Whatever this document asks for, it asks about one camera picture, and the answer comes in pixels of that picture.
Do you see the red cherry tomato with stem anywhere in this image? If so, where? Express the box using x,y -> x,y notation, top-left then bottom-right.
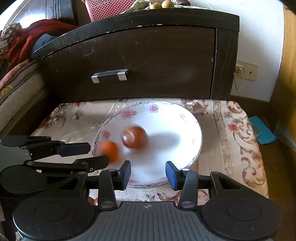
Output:
88,197 -> 98,206

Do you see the bed mattress with quilts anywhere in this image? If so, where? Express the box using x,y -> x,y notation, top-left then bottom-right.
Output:
1,24 -> 44,136

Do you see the large dark red tomato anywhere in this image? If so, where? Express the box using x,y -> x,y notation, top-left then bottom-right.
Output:
121,126 -> 148,149

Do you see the orange tangerine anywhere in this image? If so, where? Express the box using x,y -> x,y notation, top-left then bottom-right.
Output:
98,141 -> 119,163

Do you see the wall power socket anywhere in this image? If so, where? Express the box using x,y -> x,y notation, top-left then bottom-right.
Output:
234,61 -> 258,81

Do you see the pink plastic basket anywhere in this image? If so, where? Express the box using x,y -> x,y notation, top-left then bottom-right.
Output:
82,0 -> 134,22

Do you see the longan on nightstand right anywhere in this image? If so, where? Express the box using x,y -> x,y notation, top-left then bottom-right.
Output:
161,0 -> 174,9

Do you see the dark wooden nightstand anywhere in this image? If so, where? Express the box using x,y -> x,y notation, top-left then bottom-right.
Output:
34,8 -> 240,102

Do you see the metal drawer handle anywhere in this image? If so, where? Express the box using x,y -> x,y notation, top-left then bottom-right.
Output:
91,69 -> 129,83

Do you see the longan on nightstand left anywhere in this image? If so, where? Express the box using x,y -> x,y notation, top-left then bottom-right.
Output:
149,3 -> 162,9

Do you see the white cloth on nightstand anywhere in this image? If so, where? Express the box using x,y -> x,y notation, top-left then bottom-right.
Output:
123,0 -> 151,14

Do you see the blue item on floor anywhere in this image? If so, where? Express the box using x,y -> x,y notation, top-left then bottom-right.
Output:
249,116 -> 277,145

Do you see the red blanket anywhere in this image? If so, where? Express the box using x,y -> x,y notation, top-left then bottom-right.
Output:
4,19 -> 77,73

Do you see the white floral bowl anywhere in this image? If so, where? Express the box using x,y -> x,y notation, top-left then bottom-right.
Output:
92,101 -> 203,188

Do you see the longan on nightstand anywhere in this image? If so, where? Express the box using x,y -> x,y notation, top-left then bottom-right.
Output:
161,0 -> 174,9
149,3 -> 162,9

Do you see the white charger cable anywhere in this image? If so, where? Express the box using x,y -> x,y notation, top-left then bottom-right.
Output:
233,65 -> 245,93

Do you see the blue garment on bed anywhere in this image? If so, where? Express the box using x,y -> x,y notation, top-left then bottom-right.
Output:
31,34 -> 57,58

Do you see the floral beige tablecloth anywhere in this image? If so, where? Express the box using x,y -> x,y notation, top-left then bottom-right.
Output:
34,98 -> 268,202

